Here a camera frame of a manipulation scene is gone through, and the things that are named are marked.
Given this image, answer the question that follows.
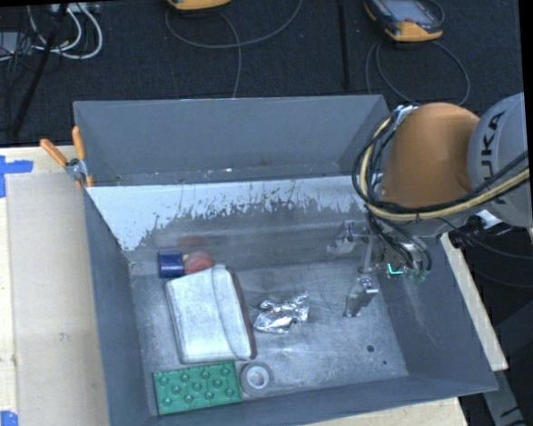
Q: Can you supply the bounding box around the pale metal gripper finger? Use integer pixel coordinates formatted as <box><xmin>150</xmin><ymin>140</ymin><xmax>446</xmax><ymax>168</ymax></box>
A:
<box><xmin>341</xmin><ymin>274</ymin><xmax>382</xmax><ymax>320</ymax></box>
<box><xmin>324</xmin><ymin>219</ymin><xmax>370</xmax><ymax>256</ymax></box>

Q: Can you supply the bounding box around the crumpled clear plastic wrapper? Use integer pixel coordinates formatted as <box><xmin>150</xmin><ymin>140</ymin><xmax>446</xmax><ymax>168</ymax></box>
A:
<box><xmin>251</xmin><ymin>291</ymin><xmax>314</xmax><ymax>337</ymax></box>

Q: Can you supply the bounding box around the grey metal bin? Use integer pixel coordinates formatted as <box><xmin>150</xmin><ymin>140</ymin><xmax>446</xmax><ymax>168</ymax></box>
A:
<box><xmin>72</xmin><ymin>73</ymin><xmax>502</xmax><ymax>426</ymax></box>

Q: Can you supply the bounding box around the red ball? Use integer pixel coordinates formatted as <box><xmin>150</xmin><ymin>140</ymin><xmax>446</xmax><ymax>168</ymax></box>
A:
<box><xmin>182</xmin><ymin>250</ymin><xmax>217</xmax><ymax>277</ymax></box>

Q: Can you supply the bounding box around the blue cylinder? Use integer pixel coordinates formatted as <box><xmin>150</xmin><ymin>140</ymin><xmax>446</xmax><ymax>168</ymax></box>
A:
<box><xmin>155</xmin><ymin>249</ymin><xmax>186</xmax><ymax>281</ymax></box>

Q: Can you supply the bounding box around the dark green flat block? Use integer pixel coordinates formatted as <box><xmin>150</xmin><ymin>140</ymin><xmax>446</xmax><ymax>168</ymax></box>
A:
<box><xmin>152</xmin><ymin>360</ymin><xmax>244</xmax><ymax>417</ymax></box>

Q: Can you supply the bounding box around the pale wood flat board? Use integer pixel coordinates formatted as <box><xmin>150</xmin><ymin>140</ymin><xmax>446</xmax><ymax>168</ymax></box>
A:
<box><xmin>0</xmin><ymin>168</ymin><xmax>111</xmax><ymax>426</ymax></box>

